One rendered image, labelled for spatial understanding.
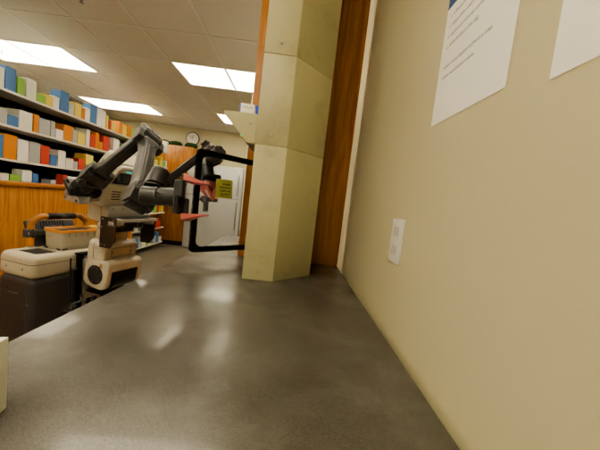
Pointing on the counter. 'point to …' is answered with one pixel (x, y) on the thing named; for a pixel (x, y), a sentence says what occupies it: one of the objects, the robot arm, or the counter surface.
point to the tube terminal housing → (286, 169)
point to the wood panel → (349, 50)
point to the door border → (195, 199)
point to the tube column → (304, 31)
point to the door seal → (198, 197)
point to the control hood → (242, 121)
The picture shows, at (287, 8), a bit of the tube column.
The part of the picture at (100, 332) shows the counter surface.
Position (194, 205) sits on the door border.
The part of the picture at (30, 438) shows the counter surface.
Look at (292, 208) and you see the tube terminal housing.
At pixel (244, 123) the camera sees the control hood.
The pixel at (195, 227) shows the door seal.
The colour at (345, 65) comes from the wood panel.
